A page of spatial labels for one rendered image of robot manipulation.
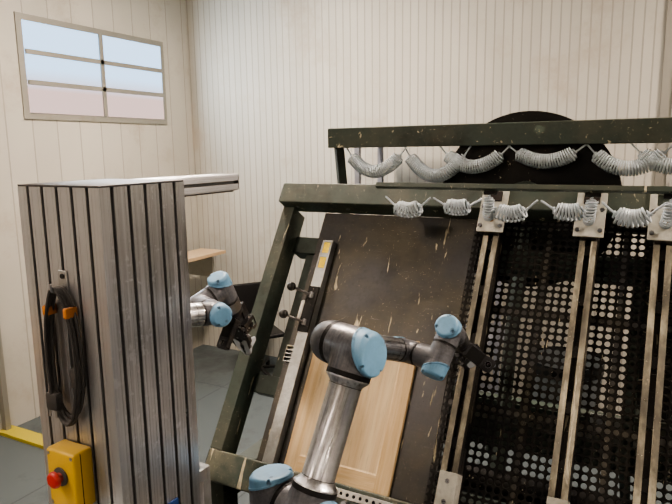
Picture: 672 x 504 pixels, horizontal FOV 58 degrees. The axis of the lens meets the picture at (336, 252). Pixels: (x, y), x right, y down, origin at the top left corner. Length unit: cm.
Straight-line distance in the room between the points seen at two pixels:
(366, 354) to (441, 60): 401
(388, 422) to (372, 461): 15
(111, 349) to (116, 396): 10
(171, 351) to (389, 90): 424
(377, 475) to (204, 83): 490
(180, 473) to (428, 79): 426
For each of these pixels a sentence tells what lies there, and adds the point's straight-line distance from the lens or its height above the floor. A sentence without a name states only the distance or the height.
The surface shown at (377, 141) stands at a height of 213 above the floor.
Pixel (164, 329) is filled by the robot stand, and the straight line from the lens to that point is 144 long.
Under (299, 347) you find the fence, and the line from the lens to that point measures 253.
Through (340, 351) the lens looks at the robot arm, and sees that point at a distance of 154.
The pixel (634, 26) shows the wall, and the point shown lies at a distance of 506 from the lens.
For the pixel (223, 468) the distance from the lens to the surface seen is 259.
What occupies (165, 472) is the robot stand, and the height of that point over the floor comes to 136.
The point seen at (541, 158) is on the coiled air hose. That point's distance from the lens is 281.
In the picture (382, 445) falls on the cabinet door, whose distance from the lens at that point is 232.
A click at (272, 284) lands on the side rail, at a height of 151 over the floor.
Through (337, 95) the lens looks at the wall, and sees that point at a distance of 564.
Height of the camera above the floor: 209
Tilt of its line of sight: 10 degrees down
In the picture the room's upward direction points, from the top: 1 degrees counter-clockwise
